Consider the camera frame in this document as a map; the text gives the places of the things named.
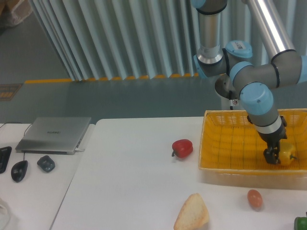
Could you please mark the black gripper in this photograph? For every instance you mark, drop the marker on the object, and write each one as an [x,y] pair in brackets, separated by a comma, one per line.
[272,134]

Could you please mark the yellow bell pepper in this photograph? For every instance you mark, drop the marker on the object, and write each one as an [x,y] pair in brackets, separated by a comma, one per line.
[286,153]

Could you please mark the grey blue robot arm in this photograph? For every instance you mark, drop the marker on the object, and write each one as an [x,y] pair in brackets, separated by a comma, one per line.
[251,85]

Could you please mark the green pepper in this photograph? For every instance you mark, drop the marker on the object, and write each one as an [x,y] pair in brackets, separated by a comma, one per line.
[300,223]

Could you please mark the red bell pepper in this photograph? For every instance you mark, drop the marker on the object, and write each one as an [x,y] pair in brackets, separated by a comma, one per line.
[182,148]

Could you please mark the yellow plastic basket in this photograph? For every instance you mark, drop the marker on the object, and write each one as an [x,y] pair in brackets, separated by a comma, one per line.
[231,145]

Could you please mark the brown egg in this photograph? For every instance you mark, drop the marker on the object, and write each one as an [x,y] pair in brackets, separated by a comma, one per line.
[254,198]

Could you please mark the slice of bread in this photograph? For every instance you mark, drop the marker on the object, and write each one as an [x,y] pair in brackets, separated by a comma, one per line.
[193,215]

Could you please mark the silver laptop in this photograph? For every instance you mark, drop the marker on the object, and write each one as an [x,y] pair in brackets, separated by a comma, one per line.
[57,135]

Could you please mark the dark grey small device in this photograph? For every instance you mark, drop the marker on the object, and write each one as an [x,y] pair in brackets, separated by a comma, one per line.
[46,164]

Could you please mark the black computer mouse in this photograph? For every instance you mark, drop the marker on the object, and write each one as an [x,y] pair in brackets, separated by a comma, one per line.
[19,170]

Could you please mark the black keyboard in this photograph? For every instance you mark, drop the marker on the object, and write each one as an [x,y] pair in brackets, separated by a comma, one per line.
[4,158]

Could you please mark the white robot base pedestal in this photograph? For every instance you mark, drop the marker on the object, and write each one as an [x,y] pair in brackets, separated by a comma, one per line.
[227,93]

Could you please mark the white laptop cable plug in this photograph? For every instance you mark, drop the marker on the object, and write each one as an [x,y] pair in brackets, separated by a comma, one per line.
[79,150]

